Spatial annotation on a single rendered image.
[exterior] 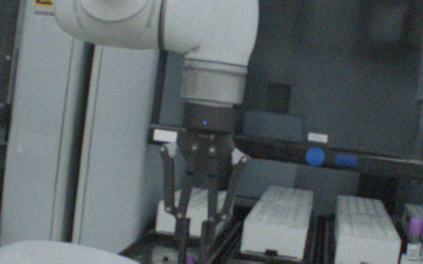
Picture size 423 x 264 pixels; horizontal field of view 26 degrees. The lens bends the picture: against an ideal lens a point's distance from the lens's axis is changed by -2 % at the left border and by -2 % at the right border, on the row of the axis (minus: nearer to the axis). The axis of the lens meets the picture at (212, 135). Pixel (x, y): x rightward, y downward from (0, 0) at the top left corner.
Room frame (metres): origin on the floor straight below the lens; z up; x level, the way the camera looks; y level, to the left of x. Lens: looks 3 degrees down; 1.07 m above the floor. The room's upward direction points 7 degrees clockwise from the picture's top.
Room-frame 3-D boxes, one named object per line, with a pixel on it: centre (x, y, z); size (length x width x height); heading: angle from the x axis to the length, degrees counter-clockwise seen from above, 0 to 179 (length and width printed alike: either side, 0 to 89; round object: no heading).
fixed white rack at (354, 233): (1.60, -0.29, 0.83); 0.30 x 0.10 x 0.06; 173
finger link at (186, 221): (1.34, 0.02, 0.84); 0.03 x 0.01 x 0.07; 173
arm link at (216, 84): (1.33, 0.01, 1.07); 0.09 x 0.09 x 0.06
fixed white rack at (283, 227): (1.62, -0.14, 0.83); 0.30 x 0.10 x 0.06; 173
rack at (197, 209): (1.70, 0.01, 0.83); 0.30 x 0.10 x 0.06; 173
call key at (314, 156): (1.49, -0.17, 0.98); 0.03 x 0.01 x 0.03; 83
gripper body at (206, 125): (1.33, 0.01, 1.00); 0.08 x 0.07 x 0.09; 83
